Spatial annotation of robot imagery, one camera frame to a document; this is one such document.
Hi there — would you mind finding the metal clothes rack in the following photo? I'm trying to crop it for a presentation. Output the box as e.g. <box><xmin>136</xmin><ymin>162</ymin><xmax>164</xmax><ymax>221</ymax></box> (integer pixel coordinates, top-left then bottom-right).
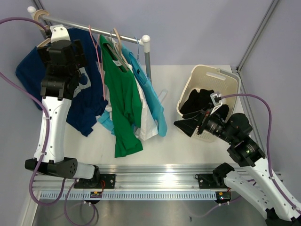
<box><xmin>27</xmin><ymin>6</ymin><xmax>168</xmax><ymax>106</ymax></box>

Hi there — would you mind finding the white printed t shirt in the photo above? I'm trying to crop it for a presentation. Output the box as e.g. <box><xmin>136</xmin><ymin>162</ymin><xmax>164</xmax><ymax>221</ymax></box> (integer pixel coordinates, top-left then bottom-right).
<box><xmin>111</xmin><ymin>39</ymin><xmax>158</xmax><ymax>141</ymax></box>

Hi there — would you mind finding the beige wooden hanger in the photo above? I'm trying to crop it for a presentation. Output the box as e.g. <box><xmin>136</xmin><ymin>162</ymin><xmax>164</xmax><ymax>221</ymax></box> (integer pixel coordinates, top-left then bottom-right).
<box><xmin>32</xmin><ymin>9</ymin><xmax>52</xmax><ymax>48</ymax></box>
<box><xmin>113</xmin><ymin>28</ymin><xmax>132</xmax><ymax>70</ymax></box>

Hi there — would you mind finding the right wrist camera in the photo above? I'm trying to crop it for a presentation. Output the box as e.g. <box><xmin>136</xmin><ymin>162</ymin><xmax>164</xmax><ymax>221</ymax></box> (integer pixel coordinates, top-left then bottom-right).
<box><xmin>210</xmin><ymin>92</ymin><xmax>222</xmax><ymax>115</ymax></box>

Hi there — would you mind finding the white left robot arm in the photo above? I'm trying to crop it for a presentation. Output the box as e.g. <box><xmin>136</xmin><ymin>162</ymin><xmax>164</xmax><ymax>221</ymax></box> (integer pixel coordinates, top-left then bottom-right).
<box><xmin>25</xmin><ymin>25</ymin><xmax>101</xmax><ymax>188</ymax></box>

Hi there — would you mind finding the white slotted cable duct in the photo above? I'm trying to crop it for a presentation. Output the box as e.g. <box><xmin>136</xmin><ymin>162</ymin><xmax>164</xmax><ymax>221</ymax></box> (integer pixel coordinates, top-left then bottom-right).
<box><xmin>40</xmin><ymin>191</ymin><xmax>217</xmax><ymax>201</ymax></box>

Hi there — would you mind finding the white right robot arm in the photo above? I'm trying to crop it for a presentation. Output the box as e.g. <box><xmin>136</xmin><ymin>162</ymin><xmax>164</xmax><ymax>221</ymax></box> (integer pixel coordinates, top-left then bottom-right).
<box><xmin>174</xmin><ymin>110</ymin><xmax>301</xmax><ymax>226</ymax></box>

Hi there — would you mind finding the black t shirt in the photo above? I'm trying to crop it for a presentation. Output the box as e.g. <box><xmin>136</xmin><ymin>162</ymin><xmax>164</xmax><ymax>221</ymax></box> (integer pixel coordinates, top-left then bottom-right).
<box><xmin>180</xmin><ymin>89</ymin><xmax>229</xmax><ymax>120</ymax></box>

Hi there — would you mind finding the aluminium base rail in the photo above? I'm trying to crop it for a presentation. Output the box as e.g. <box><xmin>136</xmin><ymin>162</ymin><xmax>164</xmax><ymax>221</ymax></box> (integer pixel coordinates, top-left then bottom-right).
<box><xmin>32</xmin><ymin>163</ymin><xmax>280</xmax><ymax>192</ymax></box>

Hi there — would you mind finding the pink wire hanger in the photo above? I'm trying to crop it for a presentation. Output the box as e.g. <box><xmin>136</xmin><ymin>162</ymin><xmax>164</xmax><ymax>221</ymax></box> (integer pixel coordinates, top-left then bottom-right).
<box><xmin>88</xmin><ymin>25</ymin><xmax>106</xmax><ymax>100</ymax></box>

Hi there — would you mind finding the green t shirt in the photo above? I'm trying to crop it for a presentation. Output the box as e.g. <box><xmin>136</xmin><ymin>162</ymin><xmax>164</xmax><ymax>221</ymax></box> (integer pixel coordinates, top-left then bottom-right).
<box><xmin>99</xmin><ymin>35</ymin><xmax>143</xmax><ymax>158</ymax></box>

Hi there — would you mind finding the cream laundry basket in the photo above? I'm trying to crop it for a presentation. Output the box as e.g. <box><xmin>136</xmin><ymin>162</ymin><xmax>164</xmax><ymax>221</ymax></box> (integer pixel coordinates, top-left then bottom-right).
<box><xmin>176</xmin><ymin>65</ymin><xmax>241</xmax><ymax>139</ymax></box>

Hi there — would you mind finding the light blue wire hanger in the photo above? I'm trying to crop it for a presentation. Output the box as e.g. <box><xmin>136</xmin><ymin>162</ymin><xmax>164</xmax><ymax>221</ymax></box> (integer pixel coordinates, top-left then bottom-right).
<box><xmin>134</xmin><ymin>35</ymin><xmax>151</xmax><ymax>80</ymax></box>

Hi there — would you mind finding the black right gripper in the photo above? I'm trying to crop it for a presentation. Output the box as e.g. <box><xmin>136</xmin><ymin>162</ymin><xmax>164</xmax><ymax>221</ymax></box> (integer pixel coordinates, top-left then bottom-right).
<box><xmin>174</xmin><ymin>103</ymin><xmax>236</xmax><ymax>145</ymax></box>

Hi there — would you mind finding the navy blue t shirt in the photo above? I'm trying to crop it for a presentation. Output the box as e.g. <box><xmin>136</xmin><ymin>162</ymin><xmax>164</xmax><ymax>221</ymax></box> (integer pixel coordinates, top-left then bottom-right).
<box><xmin>16</xmin><ymin>28</ymin><xmax>108</xmax><ymax>137</ymax></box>

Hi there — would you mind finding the light blue t shirt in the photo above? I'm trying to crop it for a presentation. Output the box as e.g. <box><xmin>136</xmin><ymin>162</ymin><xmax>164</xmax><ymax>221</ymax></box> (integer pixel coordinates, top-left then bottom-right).
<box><xmin>98</xmin><ymin>36</ymin><xmax>167</xmax><ymax>141</ymax></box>

